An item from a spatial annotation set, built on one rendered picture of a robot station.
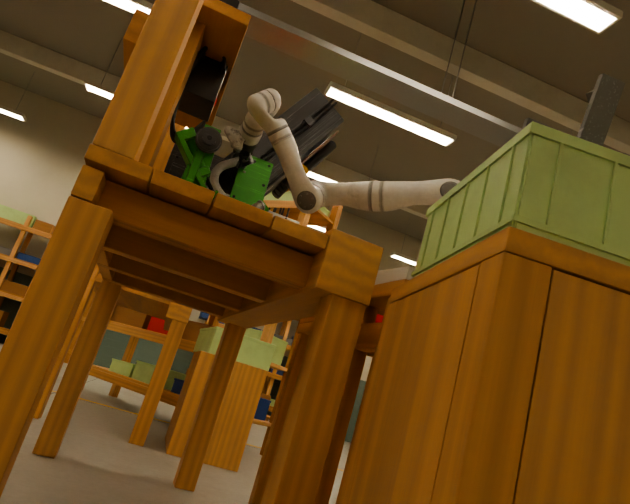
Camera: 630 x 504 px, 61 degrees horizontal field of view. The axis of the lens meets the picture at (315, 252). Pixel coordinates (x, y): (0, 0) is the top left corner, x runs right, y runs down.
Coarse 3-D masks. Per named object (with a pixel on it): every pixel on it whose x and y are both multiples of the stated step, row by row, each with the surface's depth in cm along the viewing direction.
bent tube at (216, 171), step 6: (222, 162) 184; (228, 162) 185; (234, 162) 186; (216, 168) 182; (222, 168) 183; (228, 168) 186; (210, 174) 181; (216, 174) 181; (210, 180) 180; (216, 180) 180; (216, 186) 179; (222, 192) 179
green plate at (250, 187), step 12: (252, 156) 194; (240, 168) 190; (252, 168) 192; (264, 168) 194; (240, 180) 188; (252, 180) 190; (264, 180) 192; (240, 192) 186; (252, 192) 188; (264, 192) 190
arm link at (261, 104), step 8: (256, 96) 157; (264, 96) 158; (248, 104) 158; (256, 104) 157; (264, 104) 157; (272, 104) 159; (256, 112) 158; (264, 112) 157; (256, 120) 161; (264, 120) 159; (272, 120) 159; (280, 120) 160; (264, 128) 161; (272, 128) 160; (280, 128) 160
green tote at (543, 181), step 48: (528, 144) 76; (576, 144) 77; (480, 192) 89; (528, 192) 74; (576, 192) 75; (624, 192) 77; (432, 240) 107; (480, 240) 82; (576, 240) 73; (624, 240) 75
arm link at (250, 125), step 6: (270, 90) 160; (276, 96) 160; (276, 102) 160; (276, 108) 162; (246, 114) 167; (270, 114) 165; (246, 120) 166; (252, 120) 165; (246, 126) 168; (252, 126) 166; (258, 126) 166; (252, 132) 168; (258, 132) 169
